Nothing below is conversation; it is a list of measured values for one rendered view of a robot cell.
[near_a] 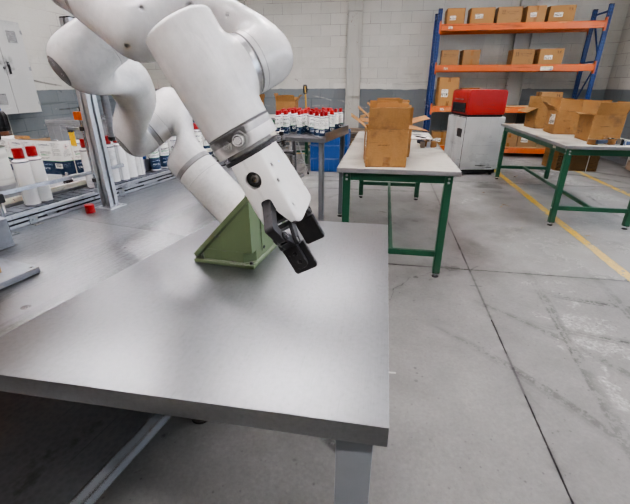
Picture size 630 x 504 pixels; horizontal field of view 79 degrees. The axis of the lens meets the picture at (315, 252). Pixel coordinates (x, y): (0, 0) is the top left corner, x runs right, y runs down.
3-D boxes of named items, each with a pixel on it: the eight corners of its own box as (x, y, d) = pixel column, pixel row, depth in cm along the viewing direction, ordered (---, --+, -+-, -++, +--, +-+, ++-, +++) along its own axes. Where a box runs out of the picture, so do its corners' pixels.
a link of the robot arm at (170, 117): (183, 186, 119) (126, 128, 117) (227, 148, 122) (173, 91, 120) (177, 176, 107) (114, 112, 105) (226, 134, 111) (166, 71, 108)
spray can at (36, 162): (47, 198, 150) (31, 144, 142) (57, 199, 148) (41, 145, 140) (34, 202, 146) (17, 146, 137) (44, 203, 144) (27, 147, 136)
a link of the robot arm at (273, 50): (173, 2, 63) (301, 90, 53) (81, 37, 57) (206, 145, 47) (157, -64, 56) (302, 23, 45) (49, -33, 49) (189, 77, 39)
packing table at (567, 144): (490, 177, 577) (500, 123, 546) (548, 179, 565) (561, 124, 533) (545, 226, 378) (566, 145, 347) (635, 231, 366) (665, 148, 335)
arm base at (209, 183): (237, 222, 129) (198, 181, 127) (271, 185, 119) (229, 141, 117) (205, 244, 112) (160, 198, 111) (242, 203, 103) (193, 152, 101)
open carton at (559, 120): (532, 130, 462) (539, 97, 447) (570, 131, 454) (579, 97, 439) (542, 134, 427) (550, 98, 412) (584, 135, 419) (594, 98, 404)
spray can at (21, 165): (35, 202, 145) (18, 146, 137) (45, 203, 144) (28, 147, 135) (21, 205, 141) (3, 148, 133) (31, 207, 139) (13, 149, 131)
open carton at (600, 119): (559, 136, 406) (569, 99, 391) (606, 138, 397) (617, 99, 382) (574, 142, 369) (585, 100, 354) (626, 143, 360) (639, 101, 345)
